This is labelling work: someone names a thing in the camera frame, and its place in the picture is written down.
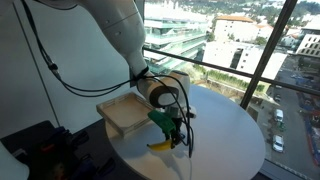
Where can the black blue clamp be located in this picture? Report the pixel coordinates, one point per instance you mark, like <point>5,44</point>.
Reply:
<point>86,170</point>

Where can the round white table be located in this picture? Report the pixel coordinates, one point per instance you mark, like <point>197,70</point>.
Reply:
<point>228,144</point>

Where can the light wooden tray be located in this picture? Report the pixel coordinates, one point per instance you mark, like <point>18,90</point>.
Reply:
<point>125,113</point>

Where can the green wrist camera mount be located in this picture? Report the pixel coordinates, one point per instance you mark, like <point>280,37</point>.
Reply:
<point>163,121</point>

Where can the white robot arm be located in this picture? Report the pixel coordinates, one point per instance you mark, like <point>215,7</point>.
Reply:
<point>122,26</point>

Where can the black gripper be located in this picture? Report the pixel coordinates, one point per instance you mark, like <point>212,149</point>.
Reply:
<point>177,136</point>

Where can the yellow banana plush toy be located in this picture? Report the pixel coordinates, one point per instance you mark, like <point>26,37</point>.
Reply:
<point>165,145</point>

